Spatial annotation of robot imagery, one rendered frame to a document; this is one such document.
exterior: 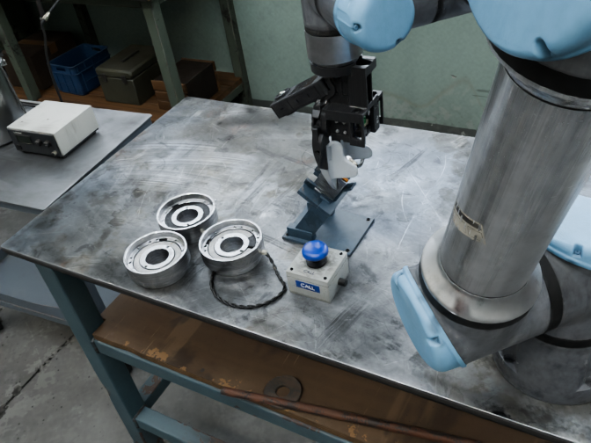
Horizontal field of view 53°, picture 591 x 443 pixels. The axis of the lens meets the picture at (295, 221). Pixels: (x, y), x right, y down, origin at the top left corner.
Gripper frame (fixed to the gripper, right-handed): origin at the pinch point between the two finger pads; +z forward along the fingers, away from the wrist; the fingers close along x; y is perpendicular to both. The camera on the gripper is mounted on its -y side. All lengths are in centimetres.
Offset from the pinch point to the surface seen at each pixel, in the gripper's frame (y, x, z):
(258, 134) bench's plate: -31.6, 23.7, 12.0
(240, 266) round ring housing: -10.1, -15.4, 9.6
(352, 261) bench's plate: 4.7, -5.8, 11.9
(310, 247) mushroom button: 1.6, -12.2, 4.4
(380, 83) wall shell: -58, 148, 65
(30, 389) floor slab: -105, -20, 92
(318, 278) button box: 4.0, -15.0, 7.4
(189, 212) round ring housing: -27.2, -6.6, 9.8
